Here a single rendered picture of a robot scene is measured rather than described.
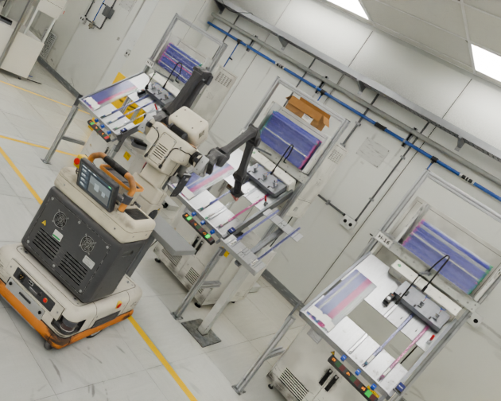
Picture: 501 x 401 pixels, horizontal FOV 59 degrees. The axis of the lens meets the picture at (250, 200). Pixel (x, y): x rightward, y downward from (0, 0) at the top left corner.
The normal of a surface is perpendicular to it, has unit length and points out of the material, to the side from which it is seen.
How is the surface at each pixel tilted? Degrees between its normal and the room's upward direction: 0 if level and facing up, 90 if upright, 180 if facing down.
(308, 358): 90
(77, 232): 90
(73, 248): 90
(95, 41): 90
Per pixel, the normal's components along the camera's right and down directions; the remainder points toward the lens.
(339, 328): 0.04, -0.67
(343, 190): -0.51, -0.13
